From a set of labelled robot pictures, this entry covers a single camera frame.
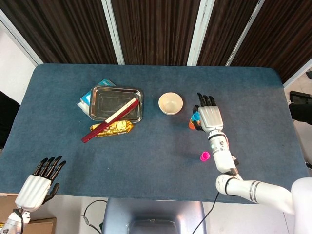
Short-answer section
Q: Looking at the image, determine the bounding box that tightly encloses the blue tablecloth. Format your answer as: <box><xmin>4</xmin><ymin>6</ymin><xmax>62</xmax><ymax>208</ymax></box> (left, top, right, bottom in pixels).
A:
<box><xmin>0</xmin><ymin>63</ymin><xmax>312</xmax><ymax>204</ymax></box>

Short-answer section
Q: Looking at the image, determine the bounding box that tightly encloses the black floor cable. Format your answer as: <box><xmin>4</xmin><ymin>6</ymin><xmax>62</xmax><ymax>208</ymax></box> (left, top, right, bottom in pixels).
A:
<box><xmin>83</xmin><ymin>199</ymin><xmax>108</xmax><ymax>234</ymax></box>

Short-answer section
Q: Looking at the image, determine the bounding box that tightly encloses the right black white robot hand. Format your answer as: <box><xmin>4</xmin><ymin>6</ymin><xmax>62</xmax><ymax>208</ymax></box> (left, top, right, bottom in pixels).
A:
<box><xmin>192</xmin><ymin>92</ymin><xmax>224</xmax><ymax>134</ymax></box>

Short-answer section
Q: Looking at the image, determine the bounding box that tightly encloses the black flat floor object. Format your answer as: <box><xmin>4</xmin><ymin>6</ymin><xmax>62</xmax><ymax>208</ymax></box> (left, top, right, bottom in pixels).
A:
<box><xmin>289</xmin><ymin>90</ymin><xmax>312</xmax><ymax>104</ymax></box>

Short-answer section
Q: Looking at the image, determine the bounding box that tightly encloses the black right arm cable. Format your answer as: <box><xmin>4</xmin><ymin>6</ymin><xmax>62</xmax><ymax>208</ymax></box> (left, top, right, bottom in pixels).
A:
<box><xmin>192</xmin><ymin>192</ymin><xmax>220</xmax><ymax>234</ymax></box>

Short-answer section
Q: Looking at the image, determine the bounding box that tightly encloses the dark brown slatted panel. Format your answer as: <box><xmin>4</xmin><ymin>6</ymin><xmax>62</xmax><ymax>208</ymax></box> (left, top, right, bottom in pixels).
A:
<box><xmin>111</xmin><ymin>0</ymin><xmax>202</xmax><ymax>66</ymax></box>
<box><xmin>230</xmin><ymin>0</ymin><xmax>312</xmax><ymax>84</ymax></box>
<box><xmin>0</xmin><ymin>0</ymin><xmax>118</xmax><ymax>65</ymax></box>
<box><xmin>196</xmin><ymin>0</ymin><xmax>259</xmax><ymax>67</ymax></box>

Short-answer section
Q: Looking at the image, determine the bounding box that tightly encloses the grey robot torso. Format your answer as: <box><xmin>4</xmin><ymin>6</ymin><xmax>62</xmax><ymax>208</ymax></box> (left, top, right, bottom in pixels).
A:
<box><xmin>101</xmin><ymin>197</ymin><xmax>207</xmax><ymax>234</ymax></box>

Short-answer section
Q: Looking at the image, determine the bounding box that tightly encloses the golden snack packet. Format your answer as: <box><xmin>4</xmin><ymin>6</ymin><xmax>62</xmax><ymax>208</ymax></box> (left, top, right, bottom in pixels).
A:
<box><xmin>89</xmin><ymin>119</ymin><xmax>134</xmax><ymax>138</ymax></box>

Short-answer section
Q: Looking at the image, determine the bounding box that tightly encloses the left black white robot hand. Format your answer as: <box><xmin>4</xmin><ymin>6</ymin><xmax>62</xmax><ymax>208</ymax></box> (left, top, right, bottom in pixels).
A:
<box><xmin>14</xmin><ymin>156</ymin><xmax>67</xmax><ymax>212</ymax></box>

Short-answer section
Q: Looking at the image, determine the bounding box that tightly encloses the stainless steel tray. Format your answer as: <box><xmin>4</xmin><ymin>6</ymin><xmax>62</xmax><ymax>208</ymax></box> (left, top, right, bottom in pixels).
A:
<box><xmin>89</xmin><ymin>85</ymin><xmax>144</xmax><ymax>123</ymax></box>

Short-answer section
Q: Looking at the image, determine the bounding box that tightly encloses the person beside table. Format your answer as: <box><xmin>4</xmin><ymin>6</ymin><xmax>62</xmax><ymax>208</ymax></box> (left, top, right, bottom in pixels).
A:
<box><xmin>0</xmin><ymin>91</ymin><xmax>20</xmax><ymax>149</ymax></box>

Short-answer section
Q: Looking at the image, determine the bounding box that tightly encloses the blue white tissue pack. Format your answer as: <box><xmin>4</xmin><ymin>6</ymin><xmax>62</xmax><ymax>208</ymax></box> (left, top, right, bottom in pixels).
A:
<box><xmin>77</xmin><ymin>78</ymin><xmax>117</xmax><ymax>114</ymax></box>

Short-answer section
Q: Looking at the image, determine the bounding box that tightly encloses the person in black trousers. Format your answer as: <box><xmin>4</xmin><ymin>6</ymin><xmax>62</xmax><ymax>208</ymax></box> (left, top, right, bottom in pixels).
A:
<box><xmin>289</xmin><ymin>102</ymin><xmax>312</xmax><ymax>123</ymax></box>

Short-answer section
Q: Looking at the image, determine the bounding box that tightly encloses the cardboard box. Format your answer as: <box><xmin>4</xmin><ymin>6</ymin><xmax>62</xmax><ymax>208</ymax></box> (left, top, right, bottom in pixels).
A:
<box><xmin>0</xmin><ymin>195</ymin><xmax>57</xmax><ymax>234</ymax></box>

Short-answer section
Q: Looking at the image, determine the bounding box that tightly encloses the cream bowl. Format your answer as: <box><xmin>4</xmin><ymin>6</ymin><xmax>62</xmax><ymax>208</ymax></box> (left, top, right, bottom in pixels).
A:
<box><xmin>158</xmin><ymin>92</ymin><xmax>184</xmax><ymax>116</ymax></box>

